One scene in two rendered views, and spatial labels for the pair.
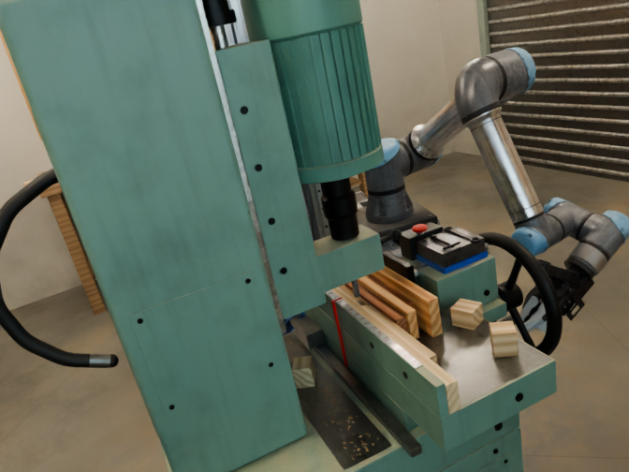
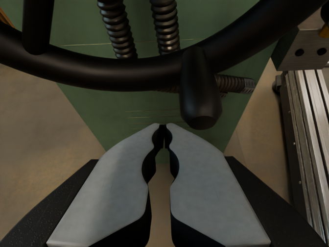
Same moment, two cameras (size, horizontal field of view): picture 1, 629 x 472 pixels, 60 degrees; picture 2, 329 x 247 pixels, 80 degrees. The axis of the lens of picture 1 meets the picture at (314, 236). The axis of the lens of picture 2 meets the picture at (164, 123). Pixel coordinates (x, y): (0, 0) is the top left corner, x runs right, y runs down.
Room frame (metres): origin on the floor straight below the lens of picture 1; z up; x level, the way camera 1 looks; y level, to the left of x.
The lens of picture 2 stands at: (1.08, -0.48, 0.80)
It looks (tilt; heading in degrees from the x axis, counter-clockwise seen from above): 58 degrees down; 115
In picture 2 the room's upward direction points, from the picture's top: 6 degrees counter-clockwise
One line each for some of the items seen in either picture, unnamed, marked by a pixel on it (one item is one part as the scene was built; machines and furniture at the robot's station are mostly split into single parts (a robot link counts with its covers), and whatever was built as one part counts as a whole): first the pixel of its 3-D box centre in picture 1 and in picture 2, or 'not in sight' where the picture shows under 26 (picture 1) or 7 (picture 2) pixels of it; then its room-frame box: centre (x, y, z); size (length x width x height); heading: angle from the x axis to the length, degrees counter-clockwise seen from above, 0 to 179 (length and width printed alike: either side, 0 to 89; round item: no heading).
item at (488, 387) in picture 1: (413, 313); not in sight; (0.92, -0.16, 0.87); 0.61 x 0.30 x 0.06; 20
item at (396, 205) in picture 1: (387, 199); not in sight; (1.61, -0.25, 0.87); 0.15 x 0.15 x 0.10
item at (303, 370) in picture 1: (304, 372); not in sight; (0.88, 0.07, 0.82); 0.04 x 0.04 x 0.04; 82
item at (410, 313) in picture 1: (380, 302); not in sight; (0.89, -0.09, 0.93); 0.22 x 0.02 x 0.06; 20
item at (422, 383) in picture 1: (343, 315); not in sight; (0.87, -0.02, 0.93); 0.60 x 0.02 x 0.06; 20
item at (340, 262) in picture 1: (339, 261); not in sight; (0.89, -0.03, 1.03); 0.14 x 0.07 x 0.09; 110
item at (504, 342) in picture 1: (503, 339); not in sight; (0.71, -0.25, 0.92); 0.04 x 0.03 x 0.04; 77
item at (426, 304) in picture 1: (398, 293); not in sight; (0.90, -0.13, 0.94); 0.23 x 0.02 x 0.07; 20
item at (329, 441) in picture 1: (318, 406); not in sight; (0.85, 0.06, 0.76); 0.57 x 0.45 x 0.09; 110
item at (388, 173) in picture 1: (384, 163); not in sight; (1.62, -0.26, 0.98); 0.13 x 0.12 x 0.14; 120
